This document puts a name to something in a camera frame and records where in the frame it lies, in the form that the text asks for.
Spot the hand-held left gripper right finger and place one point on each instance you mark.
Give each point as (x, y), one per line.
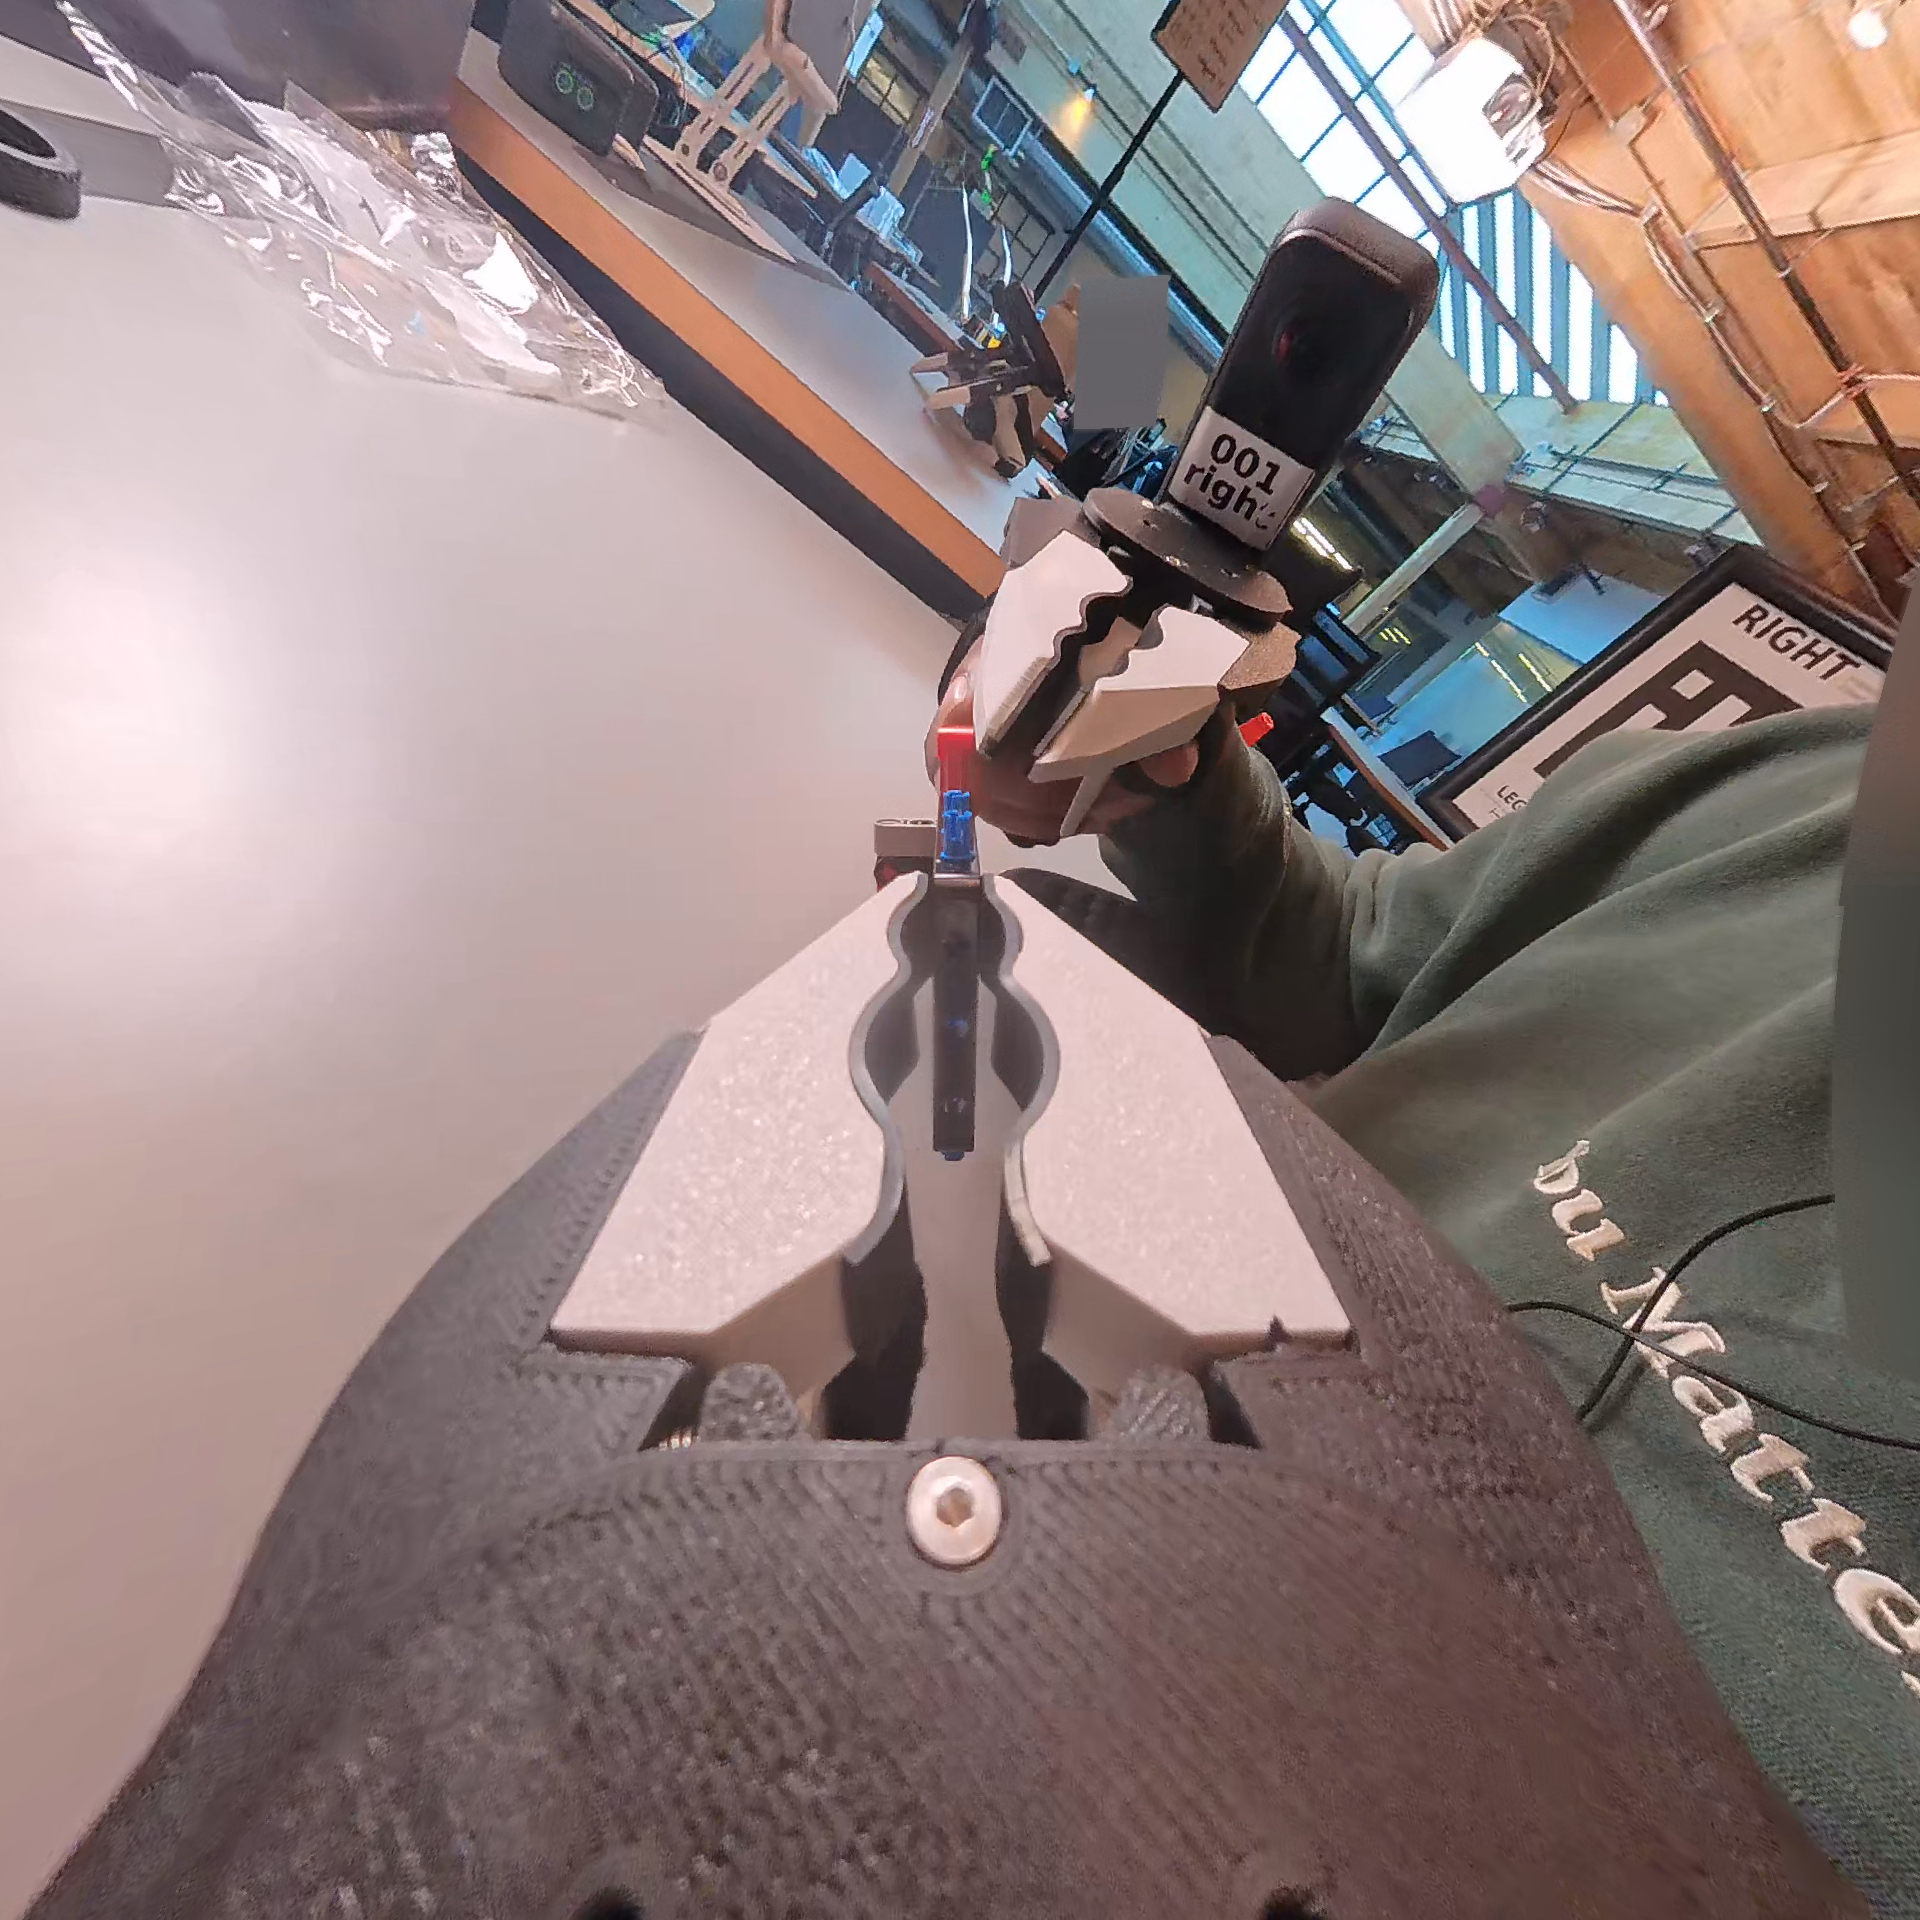
(1184, 1200)

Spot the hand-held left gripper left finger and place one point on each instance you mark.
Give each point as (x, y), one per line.
(721, 1185)

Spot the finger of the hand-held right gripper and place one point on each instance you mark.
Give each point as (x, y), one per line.
(1156, 699)
(1037, 629)

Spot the black lego frame assembly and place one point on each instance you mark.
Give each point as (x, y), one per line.
(958, 1083)

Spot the person's right forearm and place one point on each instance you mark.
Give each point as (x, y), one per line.
(1277, 931)

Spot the person's right hand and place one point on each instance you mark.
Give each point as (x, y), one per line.
(1007, 804)

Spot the black white tabletop device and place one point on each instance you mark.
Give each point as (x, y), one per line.
(989, 403)

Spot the white ceiling box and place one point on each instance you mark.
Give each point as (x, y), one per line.
(1471, 119)

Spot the perforated board sign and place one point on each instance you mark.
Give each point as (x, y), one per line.
(1215, 45)

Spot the wooden side table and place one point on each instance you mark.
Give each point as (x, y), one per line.
(783, 346)

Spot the black framed marker sign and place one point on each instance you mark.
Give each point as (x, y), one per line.
(1651, 705)

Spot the black device green lights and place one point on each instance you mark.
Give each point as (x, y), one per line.
(578, 85)

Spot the clear plastic bag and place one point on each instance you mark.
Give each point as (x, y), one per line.
(374, 254)

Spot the black rubber toy tire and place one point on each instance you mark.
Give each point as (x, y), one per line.
(37, 173)

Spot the white frame stand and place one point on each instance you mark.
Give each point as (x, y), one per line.
(753, 89)

